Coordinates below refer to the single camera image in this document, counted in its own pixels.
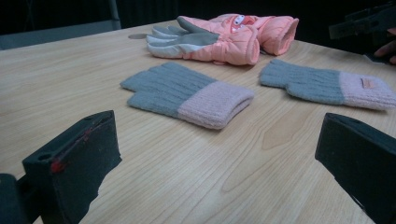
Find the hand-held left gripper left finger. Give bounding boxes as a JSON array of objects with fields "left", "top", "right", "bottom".
[{"left": 21, "top": 110, "right": 122, "bottom": 224}]

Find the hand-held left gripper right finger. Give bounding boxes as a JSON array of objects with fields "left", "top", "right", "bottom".
[{"left": 314, "top": 112, "right": 396, "bottom": 224}]

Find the pink padded glove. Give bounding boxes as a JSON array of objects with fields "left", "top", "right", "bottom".
[
  {"left": 209, "top": 13, "right": 300, "bottom": 57},
  {"left": 146, "top": 16, "right": 262, "bottom": 66}
]

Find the grey and pink knitted glove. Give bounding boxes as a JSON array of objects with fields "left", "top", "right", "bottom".
[
  {"left": 259, "top": 58, "right": 396, "bottom": 111},
  {"left": 120, "top": 61, "right": 256, "bottom": 131}
]

